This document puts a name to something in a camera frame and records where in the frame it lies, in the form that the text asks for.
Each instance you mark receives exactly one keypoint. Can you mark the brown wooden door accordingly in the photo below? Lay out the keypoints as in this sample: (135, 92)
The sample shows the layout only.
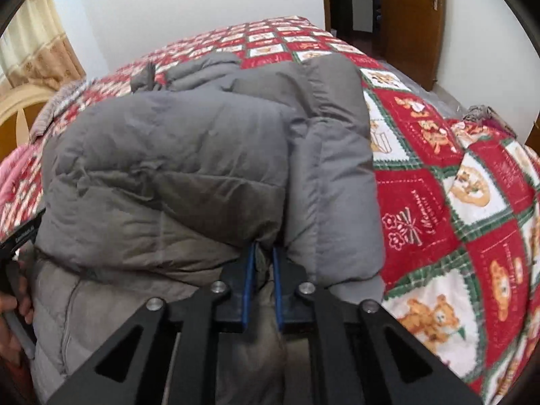
(411, 34)

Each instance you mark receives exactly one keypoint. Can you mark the person's left hand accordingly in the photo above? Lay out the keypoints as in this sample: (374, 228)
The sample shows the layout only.
(11, 350)

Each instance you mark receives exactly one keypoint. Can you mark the grey puffer jacket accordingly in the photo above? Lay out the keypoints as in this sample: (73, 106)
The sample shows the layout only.
(152, 193)

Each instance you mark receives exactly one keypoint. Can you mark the pink blanket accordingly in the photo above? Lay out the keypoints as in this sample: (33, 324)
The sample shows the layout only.
(21, 177)

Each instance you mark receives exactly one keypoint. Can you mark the wooden headboard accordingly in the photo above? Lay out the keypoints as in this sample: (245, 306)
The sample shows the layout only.
(19, 109)

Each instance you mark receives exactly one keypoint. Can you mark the beige patterned curtain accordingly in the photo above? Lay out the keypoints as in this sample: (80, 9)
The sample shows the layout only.
(35, 49)

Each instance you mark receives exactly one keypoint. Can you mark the striped grey pillow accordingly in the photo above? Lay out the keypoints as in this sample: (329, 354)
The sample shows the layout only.
(56, 105)

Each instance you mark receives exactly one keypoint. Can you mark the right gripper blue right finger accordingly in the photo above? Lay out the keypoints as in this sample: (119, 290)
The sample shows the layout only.
(359, 353)

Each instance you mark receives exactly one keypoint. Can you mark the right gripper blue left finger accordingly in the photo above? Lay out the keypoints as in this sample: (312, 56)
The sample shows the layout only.
(166, 353)

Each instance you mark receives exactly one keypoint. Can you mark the red bear patterned bedspread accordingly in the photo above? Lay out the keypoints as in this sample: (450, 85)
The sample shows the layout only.
(459, 207)

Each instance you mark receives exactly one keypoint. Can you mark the pile of clothes on floor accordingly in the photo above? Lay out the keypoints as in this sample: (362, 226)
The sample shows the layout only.
(485, 115)

